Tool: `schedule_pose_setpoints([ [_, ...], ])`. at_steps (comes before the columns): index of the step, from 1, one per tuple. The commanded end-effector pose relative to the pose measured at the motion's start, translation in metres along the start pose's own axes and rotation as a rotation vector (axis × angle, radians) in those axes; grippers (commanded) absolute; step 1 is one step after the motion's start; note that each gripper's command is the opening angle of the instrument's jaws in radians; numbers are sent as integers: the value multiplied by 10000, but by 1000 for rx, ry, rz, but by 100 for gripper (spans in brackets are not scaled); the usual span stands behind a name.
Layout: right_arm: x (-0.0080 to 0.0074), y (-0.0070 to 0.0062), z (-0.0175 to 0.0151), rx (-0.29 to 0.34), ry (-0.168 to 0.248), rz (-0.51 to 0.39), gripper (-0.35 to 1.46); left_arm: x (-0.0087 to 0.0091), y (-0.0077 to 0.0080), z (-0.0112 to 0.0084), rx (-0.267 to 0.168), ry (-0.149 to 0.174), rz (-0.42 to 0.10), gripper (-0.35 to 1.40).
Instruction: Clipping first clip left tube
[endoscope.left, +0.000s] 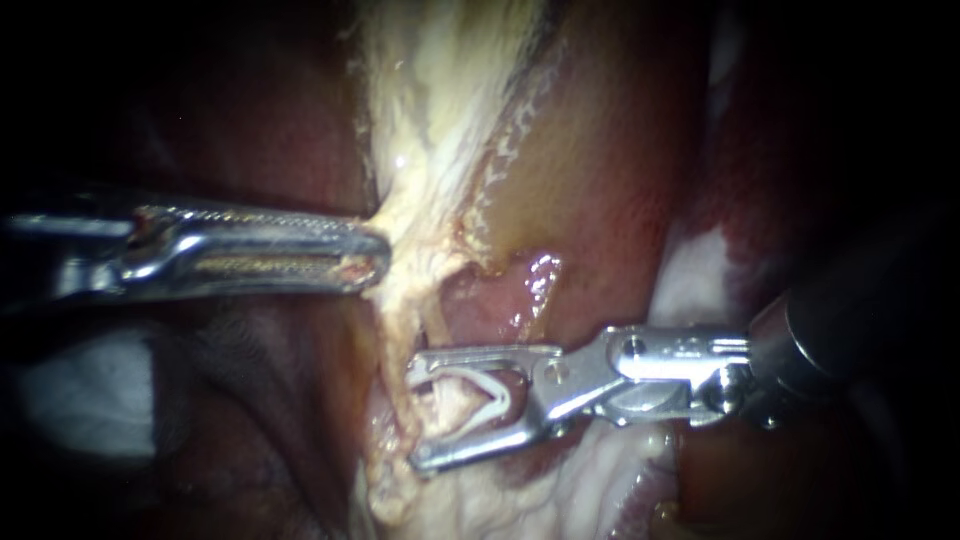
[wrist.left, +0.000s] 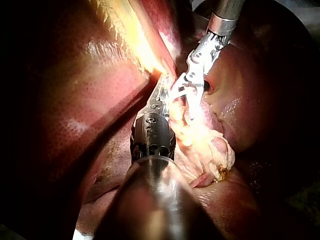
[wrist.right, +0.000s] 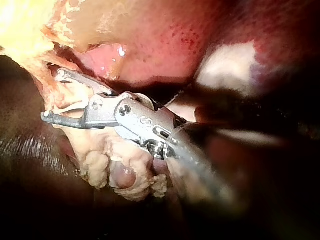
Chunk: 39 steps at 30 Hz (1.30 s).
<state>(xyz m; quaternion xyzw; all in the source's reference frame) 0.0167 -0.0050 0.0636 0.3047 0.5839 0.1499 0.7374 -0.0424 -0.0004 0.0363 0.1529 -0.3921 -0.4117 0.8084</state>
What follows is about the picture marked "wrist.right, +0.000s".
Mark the dark red liver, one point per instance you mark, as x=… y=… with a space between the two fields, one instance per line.
x=162 y=37

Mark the thin tube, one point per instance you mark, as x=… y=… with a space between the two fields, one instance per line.
x=72 y=95

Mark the right arm instrument jaw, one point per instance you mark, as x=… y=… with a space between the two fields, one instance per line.
x=65 y=120
x=85 y=79

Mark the right arm instrument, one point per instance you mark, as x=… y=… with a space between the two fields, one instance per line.
x=135 y=117

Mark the dark right arm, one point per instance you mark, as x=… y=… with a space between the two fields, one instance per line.
x=215 y=182

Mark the pale fatty tissue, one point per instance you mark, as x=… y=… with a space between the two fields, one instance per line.
x=225 y=67
x=100 y=150

